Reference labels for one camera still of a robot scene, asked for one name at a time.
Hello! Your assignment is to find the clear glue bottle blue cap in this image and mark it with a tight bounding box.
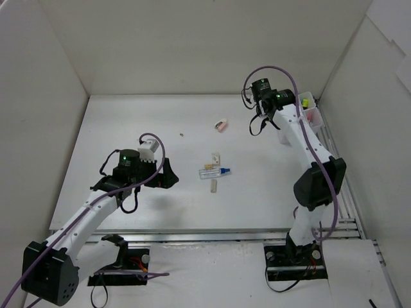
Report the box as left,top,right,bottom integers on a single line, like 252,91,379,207
198,167,231,180

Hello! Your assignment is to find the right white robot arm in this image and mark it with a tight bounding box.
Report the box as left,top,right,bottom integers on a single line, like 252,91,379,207
250,78,346,264

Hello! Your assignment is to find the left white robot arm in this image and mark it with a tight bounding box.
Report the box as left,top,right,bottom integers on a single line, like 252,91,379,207
20,149,179,306

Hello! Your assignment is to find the white compartment organizer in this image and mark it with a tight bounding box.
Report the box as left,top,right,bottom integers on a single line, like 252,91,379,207
277,91,323,146

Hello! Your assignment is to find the beige eraser stick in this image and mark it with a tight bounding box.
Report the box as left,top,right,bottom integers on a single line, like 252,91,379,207
210,179,217,193

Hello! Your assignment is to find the pink white eraser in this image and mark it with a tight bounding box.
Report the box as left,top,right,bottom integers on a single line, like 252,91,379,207
214,118,228,133

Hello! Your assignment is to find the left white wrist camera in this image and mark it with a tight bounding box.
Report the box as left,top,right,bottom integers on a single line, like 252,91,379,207
137,139,159,162

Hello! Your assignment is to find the aluminium rail front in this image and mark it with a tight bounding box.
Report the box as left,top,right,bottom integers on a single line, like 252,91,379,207
48,228,296,248

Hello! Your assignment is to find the aluminium rail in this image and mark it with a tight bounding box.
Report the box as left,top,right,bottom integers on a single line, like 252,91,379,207
48,228,296,248
316,99,366,239

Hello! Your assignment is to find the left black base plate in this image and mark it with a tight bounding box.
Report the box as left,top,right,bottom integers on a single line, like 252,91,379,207
87,248,150,287

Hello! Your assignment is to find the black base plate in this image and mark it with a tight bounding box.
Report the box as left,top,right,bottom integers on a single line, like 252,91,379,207
87,248,150,287
264,244,328,282

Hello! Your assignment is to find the aluminium rail right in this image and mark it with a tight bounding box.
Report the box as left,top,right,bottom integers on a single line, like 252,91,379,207
316,99,366,239

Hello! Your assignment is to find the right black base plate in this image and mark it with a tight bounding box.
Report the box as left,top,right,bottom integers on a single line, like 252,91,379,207
264,244,328,282

